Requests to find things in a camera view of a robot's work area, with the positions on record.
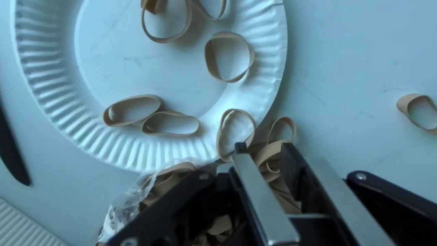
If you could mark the black silver gripper left finger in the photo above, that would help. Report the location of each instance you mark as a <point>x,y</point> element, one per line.
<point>264,205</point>

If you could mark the black silver gripper right finger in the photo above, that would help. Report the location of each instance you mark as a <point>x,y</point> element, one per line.
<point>346,209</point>

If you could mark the white paper plate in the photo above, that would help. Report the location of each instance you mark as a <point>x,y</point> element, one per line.
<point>114,58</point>

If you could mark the clear plastic bag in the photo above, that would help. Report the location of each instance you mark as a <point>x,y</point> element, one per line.
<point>131,205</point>

